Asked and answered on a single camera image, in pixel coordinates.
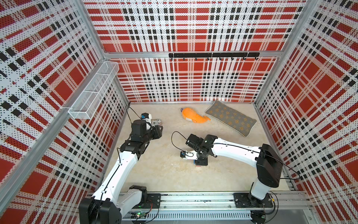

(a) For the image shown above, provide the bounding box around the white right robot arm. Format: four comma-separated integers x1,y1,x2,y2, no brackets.
180,134,283,206

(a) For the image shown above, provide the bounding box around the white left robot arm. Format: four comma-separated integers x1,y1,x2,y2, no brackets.
79,113,163,224

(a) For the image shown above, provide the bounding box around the orange plush toy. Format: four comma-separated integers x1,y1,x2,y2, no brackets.
180,107,210,124

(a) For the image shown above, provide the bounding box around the grey patterned cushion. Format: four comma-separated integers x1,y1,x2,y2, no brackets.
205,100,257,137

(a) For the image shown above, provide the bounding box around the green circuit board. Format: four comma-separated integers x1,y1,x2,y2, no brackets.
131,211,147,219

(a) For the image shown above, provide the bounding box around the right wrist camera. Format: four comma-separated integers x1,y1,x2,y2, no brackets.
180,151,198,160

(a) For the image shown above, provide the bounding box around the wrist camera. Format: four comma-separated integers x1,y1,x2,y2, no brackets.
180,151,198,160
141,113,152,124

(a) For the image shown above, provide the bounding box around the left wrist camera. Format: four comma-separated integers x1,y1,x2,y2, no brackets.
141,113,152,124

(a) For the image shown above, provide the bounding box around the black camera cable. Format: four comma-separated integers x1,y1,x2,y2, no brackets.
171,131,194,157

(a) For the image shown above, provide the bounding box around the white wire mesh basket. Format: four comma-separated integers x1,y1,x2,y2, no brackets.
69,61,119,119

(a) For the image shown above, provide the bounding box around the black hook rail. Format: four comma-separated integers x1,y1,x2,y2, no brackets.
168,52,260,59

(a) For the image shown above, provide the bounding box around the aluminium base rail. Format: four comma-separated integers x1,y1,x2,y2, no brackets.
120,191,318,224

